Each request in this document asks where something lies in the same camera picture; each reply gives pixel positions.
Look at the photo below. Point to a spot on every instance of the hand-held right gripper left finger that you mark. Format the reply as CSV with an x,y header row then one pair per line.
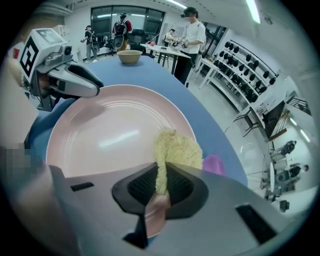
x,y
95,197

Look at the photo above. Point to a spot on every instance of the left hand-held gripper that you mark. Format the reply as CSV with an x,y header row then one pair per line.
x,y
37,42

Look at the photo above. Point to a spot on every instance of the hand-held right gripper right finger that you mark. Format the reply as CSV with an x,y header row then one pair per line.
x,y
220,207

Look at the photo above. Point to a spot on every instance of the pink big plate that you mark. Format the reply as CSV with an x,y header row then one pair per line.
x,y
112,130

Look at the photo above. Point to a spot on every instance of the yellow sponge cloth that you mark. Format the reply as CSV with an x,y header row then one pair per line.
x,y
180,150

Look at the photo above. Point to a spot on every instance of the person's left forearm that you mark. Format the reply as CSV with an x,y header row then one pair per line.
x,y
17,100

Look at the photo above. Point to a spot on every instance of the person's left hand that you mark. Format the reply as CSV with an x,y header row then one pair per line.
x,y
45,86

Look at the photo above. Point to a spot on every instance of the purple cloth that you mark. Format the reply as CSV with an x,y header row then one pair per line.
x,y
213,165

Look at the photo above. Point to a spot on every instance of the brown bowl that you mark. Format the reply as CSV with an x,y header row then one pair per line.
x,y
129,57

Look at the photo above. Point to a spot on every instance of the white open cabinet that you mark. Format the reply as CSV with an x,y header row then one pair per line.
x,y
61,31

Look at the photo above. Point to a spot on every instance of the round white table gold legs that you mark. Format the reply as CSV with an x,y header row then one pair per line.
x,y
272,175

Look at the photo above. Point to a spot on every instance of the black high-back office chair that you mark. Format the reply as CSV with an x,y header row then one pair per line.
x,y
138,37

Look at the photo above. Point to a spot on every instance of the blue tablecloth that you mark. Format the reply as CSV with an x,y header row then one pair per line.
x,y
155,80

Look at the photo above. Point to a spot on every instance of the small dark-legged table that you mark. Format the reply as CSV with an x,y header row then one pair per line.
x,y
246,117

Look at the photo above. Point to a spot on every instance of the dark stair structure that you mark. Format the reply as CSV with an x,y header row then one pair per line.
x,y
277,120

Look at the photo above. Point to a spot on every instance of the plain white table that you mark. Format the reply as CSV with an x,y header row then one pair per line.
x,y
208,67

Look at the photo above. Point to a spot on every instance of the white shelf of black headsets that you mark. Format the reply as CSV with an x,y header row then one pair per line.
x,y
247,75

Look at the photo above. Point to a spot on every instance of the ceiling light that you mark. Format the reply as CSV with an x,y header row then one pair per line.
x,y
253,10

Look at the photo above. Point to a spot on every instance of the dark window wall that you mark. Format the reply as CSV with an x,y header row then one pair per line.
x,y
105,22

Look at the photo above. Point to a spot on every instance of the white table with black frame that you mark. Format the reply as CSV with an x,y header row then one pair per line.
x,y
165,48

